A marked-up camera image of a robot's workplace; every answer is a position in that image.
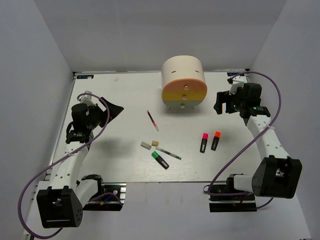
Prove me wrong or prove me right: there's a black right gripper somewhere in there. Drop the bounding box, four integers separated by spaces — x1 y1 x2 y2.
214 87 247 115

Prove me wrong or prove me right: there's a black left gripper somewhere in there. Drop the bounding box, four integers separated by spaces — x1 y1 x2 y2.
87 97 124 130

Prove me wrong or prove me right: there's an orange highlighter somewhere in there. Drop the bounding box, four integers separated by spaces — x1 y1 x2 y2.
210 131 221 151

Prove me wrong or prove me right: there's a round cream drawer cabinet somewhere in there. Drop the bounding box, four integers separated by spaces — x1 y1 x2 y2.
161 55 208 109

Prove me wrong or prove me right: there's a grey eraser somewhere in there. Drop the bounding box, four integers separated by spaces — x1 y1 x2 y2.
140 141 152 150

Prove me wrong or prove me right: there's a pink highlighter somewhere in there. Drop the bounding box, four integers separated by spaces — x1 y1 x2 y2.
199 133 209 153

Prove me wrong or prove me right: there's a red pen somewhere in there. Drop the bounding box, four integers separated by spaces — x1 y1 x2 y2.
146 110 159 132

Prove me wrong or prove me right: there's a green highlighter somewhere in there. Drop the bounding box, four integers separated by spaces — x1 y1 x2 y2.
151 151 170 170

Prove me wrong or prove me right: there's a green pen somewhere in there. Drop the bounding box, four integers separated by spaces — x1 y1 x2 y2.
155 146 182 160

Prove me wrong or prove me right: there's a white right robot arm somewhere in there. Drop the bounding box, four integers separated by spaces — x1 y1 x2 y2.
210 83 302 200

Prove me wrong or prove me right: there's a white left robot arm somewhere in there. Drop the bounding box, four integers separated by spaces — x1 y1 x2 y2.
36 96 124 229

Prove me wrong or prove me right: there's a blue label right corner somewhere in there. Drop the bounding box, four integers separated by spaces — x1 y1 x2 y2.
226 72 245 77

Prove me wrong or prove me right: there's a blue label corner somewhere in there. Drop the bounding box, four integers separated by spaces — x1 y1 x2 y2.
226 72 245 77
76 74 94 80

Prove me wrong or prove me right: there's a blue label left corner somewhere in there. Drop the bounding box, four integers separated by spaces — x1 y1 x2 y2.
76 74 94 80

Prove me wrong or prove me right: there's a tan eraser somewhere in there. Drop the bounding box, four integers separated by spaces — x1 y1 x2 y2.
151 140 159 146

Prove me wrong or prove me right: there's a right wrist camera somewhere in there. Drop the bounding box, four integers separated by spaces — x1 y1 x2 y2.
227 76 247 95

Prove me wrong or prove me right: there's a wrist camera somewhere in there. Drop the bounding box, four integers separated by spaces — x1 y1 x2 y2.
227 76 247 95
77 90 95 107

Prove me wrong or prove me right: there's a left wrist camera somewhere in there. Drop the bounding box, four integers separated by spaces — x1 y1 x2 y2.
77 90 95 107

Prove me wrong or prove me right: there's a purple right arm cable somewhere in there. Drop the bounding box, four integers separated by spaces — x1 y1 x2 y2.
207 71 282 210

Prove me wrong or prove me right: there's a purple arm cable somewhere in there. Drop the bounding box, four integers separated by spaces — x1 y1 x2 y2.
17 93 111 238
207 71 282 210

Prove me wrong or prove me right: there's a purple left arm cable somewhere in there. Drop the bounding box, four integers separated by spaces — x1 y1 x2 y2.
17 93 111 238

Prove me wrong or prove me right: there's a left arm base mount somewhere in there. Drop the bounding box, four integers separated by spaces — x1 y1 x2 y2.
83 183 127 212

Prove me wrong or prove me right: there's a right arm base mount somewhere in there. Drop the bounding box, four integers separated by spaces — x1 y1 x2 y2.
209 184 257 213

